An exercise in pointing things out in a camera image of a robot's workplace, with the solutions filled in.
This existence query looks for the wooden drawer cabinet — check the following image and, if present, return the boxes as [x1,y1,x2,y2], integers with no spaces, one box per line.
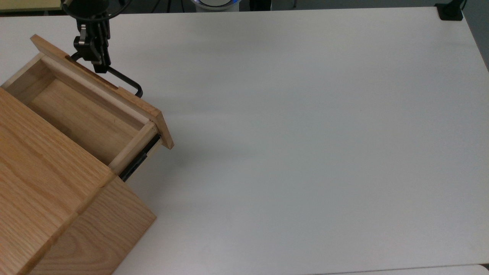
[0,87,157,275]

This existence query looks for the beige board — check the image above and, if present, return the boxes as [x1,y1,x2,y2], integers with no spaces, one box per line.
[0,0,62,12]

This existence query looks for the black table clamp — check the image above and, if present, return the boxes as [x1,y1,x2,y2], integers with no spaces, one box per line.
[434,0,468,21]

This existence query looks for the black drawer slide rail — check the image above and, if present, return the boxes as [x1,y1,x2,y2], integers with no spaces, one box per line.
[119,134,162,183]

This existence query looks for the thin dark gripper cable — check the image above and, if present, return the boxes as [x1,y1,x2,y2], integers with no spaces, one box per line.
[61,0,133,21]

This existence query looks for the wooden drawer with black handle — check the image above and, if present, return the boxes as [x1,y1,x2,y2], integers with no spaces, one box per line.
[0,34,175,176]

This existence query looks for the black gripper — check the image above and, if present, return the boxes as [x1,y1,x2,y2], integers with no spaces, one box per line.
[62,0,112,74]

